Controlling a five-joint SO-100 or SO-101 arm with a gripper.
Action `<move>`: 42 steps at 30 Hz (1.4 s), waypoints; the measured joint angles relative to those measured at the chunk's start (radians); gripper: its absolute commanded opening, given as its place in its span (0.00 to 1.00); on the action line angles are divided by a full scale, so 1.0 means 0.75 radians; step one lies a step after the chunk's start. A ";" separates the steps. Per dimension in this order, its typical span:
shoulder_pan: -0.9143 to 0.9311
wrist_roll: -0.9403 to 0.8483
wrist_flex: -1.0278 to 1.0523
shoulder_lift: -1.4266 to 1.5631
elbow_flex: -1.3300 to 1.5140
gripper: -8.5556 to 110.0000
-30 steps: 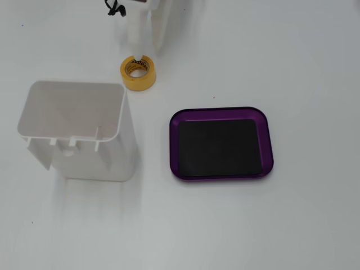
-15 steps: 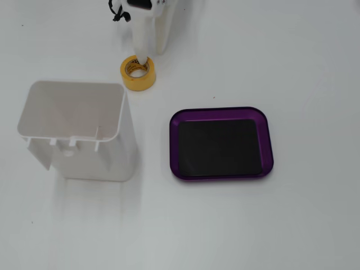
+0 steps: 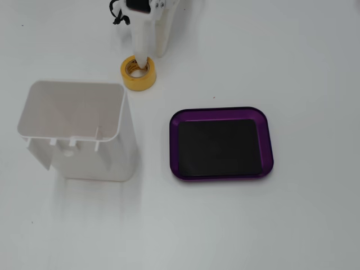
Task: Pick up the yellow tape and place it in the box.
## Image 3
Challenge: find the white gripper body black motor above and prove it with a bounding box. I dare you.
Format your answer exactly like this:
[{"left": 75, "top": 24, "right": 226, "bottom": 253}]
[{"left": 120, "top": 0, "right": 181, "bottom": 15}]

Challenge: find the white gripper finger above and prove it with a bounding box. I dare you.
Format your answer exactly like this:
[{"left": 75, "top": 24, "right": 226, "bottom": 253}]
[
  {"left": 154, "top": 3, "right": 178, "bottom": 59},
  {"left": 129, "top": 10, "right": 152, "bottom": 70}
]

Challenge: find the yellow tape roll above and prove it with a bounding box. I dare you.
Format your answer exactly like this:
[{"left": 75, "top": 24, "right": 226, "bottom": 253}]
[{"left": 120, "top": 55, "right": 156, "bottom": 92}]

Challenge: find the white plastic box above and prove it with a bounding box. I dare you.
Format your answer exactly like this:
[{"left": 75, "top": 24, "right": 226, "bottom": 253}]
[{"left": 16, "top": 80, "right": 138, "bottom": 183}]

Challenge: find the purple metal tray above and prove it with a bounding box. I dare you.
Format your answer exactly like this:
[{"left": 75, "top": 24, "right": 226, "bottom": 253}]
[{"left": 169, "top": 106, "right": 275, "bottom": 182}]

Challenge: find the black tray mat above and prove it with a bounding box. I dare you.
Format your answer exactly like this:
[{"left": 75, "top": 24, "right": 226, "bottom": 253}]
[{"left": 178, "top": 119, "right": 264, "bottom": 178}]

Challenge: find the black cable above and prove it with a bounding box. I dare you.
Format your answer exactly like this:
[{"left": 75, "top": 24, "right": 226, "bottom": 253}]
[{"left": 109, "top": 0, "right": 131, "bottom": 26}]

